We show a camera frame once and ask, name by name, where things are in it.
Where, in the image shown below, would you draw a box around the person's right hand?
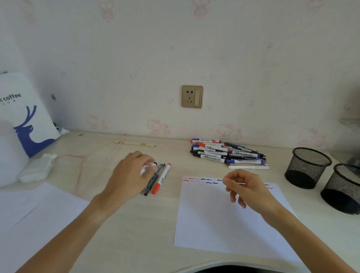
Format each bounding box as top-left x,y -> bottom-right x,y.
222,168 -> 285,225

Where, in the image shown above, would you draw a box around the pile of assorted pens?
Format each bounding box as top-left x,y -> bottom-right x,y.
190,138 -> 270,170

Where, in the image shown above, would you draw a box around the clear slim pen black cap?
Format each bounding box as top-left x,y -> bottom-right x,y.
144,175 -> 159,197

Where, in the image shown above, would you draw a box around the white plastic bag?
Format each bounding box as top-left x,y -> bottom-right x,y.
0,71 -> 61,158

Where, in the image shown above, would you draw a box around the person's right forearm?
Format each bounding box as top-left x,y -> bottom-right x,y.
264,207 -> 358,273

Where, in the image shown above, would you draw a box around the white paper sheet with squiggles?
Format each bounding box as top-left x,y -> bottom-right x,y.
173,176 -> 303,264

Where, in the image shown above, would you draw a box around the red-capped white marker pen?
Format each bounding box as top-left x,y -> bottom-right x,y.
151,163 -> 172,195

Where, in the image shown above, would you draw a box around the thin pink cord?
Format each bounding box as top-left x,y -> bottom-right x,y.
53,133 -> 127,195

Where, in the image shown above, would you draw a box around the black cap whiteboard marker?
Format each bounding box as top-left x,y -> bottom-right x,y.
140,162 -> 158,177

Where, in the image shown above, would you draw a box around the black mesh cup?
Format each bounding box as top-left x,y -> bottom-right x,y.
320,163 -> 360,216
284,147 -> 333,190

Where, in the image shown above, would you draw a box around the paper-wrapped chopsticks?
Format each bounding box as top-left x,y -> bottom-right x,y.
113,140 -> 157,148

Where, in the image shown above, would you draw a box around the person's left hand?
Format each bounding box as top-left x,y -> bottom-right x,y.
94,151 -> 157,216

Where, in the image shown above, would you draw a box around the dark slim pen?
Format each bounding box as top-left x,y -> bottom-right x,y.
142,164 -> 166,195

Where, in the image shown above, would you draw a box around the blank white paper sheet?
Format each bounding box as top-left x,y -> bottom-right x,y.
0,183 -> 90,273

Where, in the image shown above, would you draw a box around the clear acrylic rack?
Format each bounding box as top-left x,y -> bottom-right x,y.
330,117 -> 360,167

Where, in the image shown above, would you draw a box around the light wooden table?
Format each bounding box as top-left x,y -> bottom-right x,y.
0,130 -> 360,273

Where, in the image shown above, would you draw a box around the person's left forearm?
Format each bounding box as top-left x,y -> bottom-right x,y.
16,195 -> 113,273

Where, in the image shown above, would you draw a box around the gold wall socket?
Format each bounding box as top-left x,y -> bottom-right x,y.
181,85 -> 204,109

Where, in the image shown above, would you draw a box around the crumpled white tissue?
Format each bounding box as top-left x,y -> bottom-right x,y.
17,153 -> 58,183

